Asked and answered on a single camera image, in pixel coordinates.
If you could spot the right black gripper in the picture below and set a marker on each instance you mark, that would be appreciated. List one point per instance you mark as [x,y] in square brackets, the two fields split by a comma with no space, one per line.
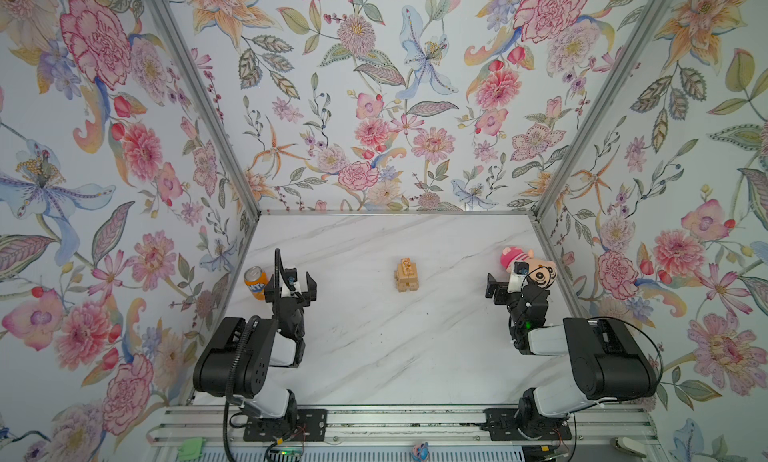
[502,292]

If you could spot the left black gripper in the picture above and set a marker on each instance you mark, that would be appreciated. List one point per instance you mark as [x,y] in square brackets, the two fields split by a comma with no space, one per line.
[308,295]

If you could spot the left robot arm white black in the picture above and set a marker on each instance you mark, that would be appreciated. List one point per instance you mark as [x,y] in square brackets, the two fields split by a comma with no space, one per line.
[236,361]

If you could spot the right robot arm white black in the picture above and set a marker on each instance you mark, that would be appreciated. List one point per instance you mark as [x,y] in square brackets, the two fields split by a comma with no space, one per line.
[605,363]

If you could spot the orange soda can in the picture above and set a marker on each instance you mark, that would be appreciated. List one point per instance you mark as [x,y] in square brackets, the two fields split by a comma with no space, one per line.
[256,279]

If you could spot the pink plush doll toy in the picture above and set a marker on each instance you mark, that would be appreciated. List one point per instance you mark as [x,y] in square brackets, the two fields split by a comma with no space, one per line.
[541,272]

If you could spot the green object bottom left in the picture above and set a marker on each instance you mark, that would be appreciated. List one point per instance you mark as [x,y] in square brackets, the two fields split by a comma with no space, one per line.
[191,449]

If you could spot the white object bottom right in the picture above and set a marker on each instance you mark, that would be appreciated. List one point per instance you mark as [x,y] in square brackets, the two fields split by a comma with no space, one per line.
[630,447]

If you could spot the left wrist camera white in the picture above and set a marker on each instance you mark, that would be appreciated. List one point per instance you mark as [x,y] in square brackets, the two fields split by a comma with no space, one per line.
[290,284]

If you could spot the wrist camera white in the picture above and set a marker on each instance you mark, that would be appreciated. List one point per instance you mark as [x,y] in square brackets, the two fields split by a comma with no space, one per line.
[518,272]
[290,284]

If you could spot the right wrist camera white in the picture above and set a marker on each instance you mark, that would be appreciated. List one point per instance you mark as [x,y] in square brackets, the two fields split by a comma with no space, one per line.
[518,272]

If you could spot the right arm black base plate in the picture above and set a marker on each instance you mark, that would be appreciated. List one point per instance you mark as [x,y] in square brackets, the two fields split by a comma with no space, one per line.
[528,425]

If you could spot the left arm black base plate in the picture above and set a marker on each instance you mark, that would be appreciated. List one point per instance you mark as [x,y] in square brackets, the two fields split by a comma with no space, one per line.
[288,425]

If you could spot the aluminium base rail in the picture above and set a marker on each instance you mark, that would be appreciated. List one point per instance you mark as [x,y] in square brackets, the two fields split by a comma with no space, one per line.
[348,425]

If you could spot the small colourful object on rail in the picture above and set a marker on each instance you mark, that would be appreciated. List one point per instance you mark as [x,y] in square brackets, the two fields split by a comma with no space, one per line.
[420,452]

